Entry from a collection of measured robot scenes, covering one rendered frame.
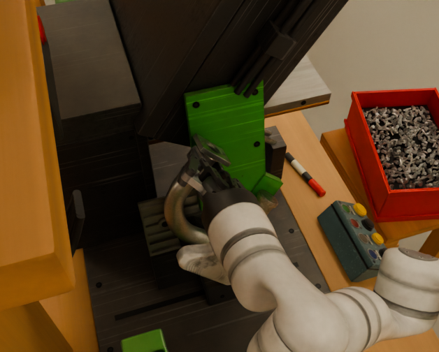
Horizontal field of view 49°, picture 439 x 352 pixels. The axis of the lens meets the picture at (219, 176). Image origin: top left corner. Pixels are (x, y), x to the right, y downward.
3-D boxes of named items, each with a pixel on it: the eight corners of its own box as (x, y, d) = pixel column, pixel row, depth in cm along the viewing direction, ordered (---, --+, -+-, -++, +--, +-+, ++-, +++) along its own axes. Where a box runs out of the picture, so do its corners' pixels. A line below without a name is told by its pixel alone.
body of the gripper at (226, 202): (282, 221, 59) (255, 177, 66) (234, 195, 54) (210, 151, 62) (243, 261, 61) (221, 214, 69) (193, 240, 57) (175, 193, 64)
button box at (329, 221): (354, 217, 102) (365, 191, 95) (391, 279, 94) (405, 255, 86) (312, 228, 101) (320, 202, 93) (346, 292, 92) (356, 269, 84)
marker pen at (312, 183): (283, 158, 108) (284, 153, 107) (289, 155, 109) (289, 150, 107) (319, 198, 101) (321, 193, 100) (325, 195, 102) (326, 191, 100)
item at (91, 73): (135, 125, 114) (109, -7, 88) (165, 228, 97) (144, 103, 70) (56, 142, 111) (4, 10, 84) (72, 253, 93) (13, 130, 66)
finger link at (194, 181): (216, 191, 59) (219, 186, 62) (186, 167, 59) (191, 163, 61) (204, 204, 60) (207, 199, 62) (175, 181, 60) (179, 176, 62)
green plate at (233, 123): (249, 168, 87) (244, 57, 74) (266, 195, 81) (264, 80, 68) (188, 183, 85) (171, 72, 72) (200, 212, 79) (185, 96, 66)
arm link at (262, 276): (253, 214, 51) (211, 272, 54) (320, 334, 39) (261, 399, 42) (301, 228, 54) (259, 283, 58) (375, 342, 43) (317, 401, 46)
